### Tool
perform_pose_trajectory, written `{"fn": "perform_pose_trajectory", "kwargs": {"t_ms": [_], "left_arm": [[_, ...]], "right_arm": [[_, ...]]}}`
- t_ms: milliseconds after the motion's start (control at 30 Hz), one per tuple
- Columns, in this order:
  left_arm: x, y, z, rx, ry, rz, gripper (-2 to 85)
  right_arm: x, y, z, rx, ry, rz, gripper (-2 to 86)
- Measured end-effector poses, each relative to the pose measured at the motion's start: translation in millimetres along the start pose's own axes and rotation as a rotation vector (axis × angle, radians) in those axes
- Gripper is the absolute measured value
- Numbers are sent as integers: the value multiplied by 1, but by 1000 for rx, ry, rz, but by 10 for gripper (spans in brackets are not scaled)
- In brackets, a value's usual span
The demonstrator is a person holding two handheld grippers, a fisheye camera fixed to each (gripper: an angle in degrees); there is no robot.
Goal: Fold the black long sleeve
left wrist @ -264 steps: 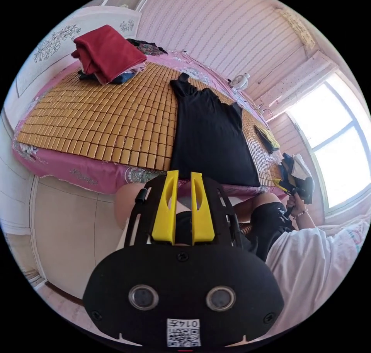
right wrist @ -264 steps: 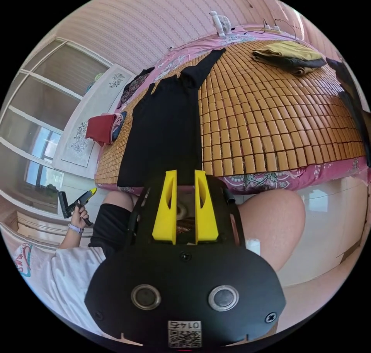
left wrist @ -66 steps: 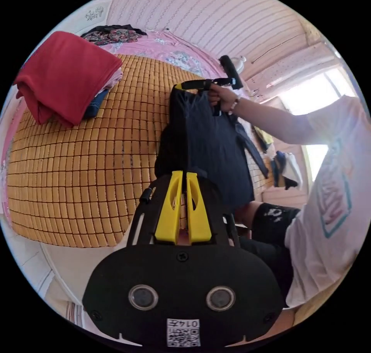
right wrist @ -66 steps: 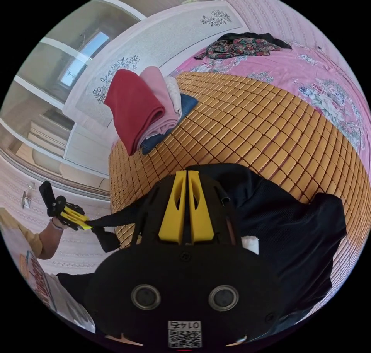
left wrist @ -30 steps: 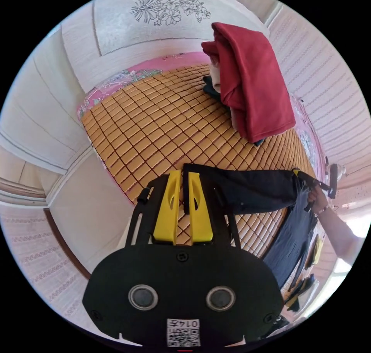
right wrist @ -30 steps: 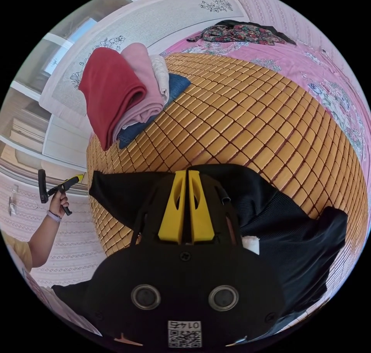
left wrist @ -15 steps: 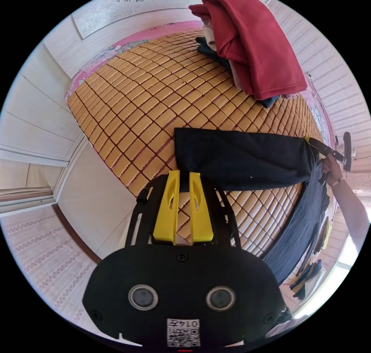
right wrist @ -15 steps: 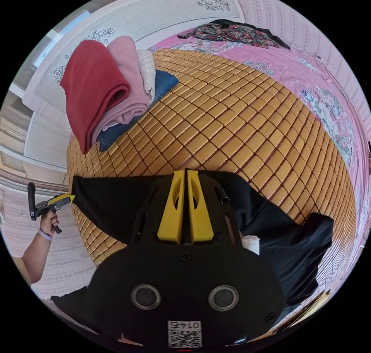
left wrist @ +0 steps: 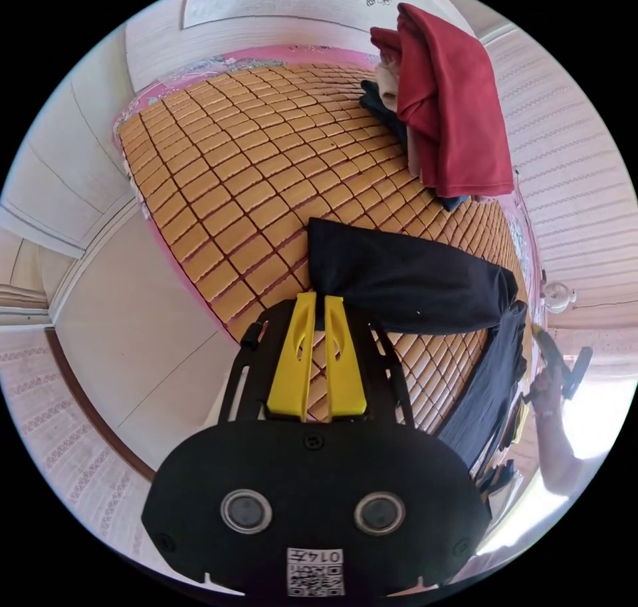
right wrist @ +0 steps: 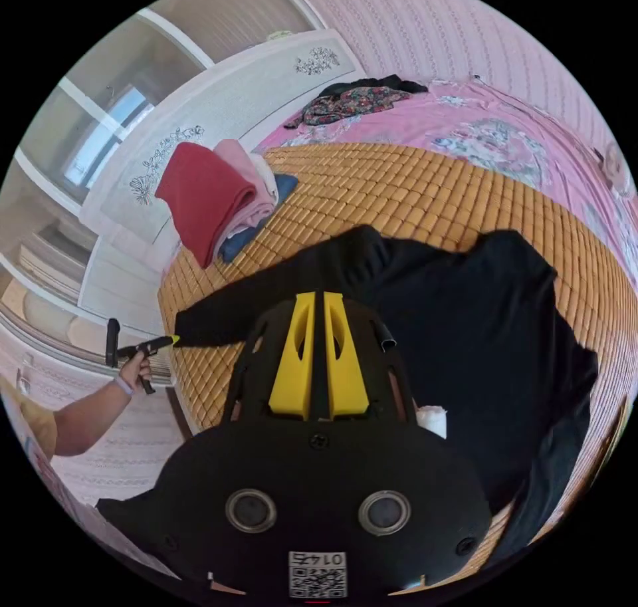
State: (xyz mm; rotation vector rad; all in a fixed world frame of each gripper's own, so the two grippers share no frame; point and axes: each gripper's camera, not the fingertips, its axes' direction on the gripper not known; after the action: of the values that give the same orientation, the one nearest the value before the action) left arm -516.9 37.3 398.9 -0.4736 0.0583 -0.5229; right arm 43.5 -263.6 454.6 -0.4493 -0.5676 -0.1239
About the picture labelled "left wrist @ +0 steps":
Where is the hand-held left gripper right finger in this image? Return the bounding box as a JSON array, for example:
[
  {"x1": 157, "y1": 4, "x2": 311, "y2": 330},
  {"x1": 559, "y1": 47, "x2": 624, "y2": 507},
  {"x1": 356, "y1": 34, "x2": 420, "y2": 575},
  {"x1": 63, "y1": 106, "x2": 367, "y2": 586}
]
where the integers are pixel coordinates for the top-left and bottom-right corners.
[{"x1": 324, "y1": 295, "x2": 369, "y2": 418}]

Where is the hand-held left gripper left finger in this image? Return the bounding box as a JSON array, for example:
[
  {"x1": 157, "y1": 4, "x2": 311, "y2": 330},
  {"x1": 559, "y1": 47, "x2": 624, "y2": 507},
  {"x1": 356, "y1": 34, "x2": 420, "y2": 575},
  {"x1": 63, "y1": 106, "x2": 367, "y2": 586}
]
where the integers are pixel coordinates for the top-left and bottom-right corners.
[{"x1": 266, "y1": 291, "x2": 317, "y2": 422}]

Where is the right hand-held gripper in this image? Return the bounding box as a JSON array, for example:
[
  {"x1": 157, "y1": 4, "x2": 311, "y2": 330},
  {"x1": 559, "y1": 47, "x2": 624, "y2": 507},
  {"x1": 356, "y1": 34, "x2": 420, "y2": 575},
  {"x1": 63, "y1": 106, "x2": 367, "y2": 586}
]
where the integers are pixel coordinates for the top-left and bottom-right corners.
[{"x1": 532, "y1": 322, "x2": 574, "y2": 400}]

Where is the black long sleeve shirt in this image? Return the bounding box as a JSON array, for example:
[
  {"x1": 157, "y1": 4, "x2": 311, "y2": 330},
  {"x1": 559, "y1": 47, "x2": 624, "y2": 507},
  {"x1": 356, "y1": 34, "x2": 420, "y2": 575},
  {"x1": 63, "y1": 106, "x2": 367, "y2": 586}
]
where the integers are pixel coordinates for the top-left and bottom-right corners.
[{"x1": 306, "y1": 217, "x2": 530, "y2": 491}]

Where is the person's right forearm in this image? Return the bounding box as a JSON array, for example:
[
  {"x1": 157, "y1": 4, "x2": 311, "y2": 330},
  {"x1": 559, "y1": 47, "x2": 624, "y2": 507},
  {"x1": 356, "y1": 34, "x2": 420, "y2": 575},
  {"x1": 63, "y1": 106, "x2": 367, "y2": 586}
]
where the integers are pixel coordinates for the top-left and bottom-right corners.
[{"x1": 537, "y1": 410, "x2": 591, "y2": 499}]

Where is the person's right hand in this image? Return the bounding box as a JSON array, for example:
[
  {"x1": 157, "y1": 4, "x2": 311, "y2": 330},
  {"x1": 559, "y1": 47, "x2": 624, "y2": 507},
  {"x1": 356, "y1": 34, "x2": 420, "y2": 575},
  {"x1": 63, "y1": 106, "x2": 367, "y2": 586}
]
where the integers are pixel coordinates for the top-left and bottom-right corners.
[{"x1": 529, "y1": 361, "x2": 565, "y2": 418}]

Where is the white fan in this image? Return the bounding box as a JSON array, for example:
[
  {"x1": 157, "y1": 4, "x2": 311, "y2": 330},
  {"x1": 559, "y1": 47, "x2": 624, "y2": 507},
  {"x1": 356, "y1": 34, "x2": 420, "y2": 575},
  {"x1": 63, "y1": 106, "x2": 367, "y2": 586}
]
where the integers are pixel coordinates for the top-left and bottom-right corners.
[{"x1": 542, "y1": 281, "x2": 580, "y2": 314}]

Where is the bed with woven mat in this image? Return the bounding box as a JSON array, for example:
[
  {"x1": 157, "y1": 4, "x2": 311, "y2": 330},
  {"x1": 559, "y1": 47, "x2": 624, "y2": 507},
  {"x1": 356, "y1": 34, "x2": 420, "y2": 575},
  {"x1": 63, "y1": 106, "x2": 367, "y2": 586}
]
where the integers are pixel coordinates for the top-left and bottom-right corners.
[{"x1": 111, "y1": 43, "x2": 545, "y2": 451}]

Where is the pile of clothes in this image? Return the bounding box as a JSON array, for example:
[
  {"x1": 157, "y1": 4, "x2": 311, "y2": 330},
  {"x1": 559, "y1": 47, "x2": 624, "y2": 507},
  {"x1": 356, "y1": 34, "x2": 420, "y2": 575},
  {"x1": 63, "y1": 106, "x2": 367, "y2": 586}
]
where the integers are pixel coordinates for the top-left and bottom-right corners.
[{"x1": 360, "y1": 2, "x2": 516, "y2": 213}]

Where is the white panelled door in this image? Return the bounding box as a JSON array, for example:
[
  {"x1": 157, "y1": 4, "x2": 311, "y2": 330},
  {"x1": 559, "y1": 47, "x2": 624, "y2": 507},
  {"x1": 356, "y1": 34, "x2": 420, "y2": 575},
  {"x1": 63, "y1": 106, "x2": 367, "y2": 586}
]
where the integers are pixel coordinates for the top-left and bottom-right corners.
[{"x1": 0, "y1": 66, "x2": 146, "y2": 261}]

